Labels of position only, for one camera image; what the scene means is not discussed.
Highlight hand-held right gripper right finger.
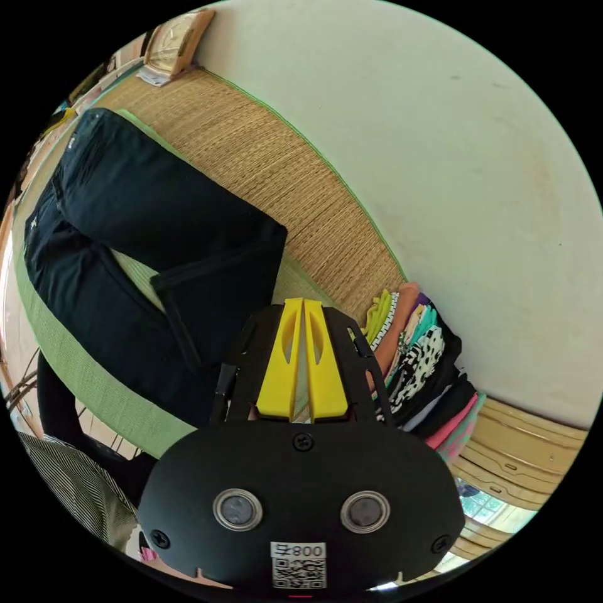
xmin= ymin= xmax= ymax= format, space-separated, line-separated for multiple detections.
xmin=304 ymin=298 xmax=349 ymax=419

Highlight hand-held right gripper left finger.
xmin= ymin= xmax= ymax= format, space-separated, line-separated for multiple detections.
xmin=256 ymin=298 xmax=304 ymax=419

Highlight black pants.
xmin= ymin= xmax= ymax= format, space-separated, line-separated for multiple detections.
xmin=23 ymin=107 xmax=289 ymax=418

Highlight pile of clothes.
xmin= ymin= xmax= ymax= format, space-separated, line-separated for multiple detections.
xmin=361 ymin=281 xmax=487 ymax=465

